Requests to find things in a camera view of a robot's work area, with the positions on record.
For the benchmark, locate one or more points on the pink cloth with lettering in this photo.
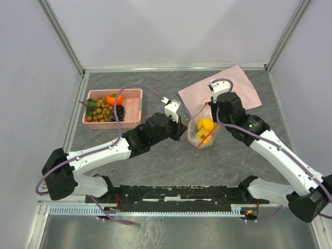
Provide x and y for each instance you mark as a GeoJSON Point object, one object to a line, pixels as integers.
{"type": "Point", "coordinates": [194, 95]}

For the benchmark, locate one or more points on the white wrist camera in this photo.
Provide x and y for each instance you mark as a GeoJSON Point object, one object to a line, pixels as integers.
{"type": "Point", "coordinates": [219, 86]}
{"type": "Point", "coordinates": [171, 108]}

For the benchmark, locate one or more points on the black grape bunch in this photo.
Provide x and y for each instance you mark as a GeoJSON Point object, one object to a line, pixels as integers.
{"type": "Point", "coordinates": [120, 110]}

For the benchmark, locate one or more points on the light blue cable duct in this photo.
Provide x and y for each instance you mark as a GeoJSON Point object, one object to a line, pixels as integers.
{"type": "Point", "coordinates": [92, 210]}

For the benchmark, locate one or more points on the yellow orange fruit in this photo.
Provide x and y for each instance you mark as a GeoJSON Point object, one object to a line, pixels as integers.
{"type": "Point", "coordinates": [205, 124]}

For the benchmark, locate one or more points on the clear zip top bag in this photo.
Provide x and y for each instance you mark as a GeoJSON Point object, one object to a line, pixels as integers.
{"type": "Point", "coordinates": [203, 110]}

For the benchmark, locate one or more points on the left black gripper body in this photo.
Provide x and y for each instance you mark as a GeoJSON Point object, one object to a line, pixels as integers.
{"type": "Point", "coordinates": [174, 129]}

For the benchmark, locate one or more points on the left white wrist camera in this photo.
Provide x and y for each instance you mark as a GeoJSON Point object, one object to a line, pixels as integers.
{"type": "Point", "coordinates": [171, 108]}

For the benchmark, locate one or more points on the orange persimmon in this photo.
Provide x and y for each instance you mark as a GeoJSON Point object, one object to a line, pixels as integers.
{"type": "Point", "coordinates": [114, 99]}

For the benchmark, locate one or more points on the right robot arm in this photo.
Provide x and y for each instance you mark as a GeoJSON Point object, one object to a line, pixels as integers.
{"type": "Point", "coordinates": [307, 192]}

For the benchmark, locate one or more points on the pink plastic basket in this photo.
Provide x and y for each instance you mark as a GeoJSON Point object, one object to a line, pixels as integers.
{"type": "Point", "coordinates": [132, 102]}

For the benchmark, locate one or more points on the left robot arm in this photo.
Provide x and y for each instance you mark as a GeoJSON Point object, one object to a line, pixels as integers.
{"type": "Point", "coordinates": [65, 173]}

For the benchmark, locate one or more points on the yellow peach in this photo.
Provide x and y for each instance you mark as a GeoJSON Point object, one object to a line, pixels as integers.
{"type": "Point", "coordinates": [204, 138]}

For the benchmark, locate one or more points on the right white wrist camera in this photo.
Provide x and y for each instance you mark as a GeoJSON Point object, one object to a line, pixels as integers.
{"type": "Point", "coordinates": [219, 86]}

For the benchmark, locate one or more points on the brown longan bunch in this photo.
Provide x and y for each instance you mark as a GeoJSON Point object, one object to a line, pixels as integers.
{"type": "Point", "coordinates": [97, 110]}

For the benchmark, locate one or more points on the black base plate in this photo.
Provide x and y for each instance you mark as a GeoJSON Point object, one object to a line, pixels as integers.
{"type": "Point", "coordinates": [180, 198]}

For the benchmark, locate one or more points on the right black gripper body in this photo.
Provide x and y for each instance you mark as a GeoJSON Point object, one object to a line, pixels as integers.
{"type": "Point", "coordinates": [214, 106]}

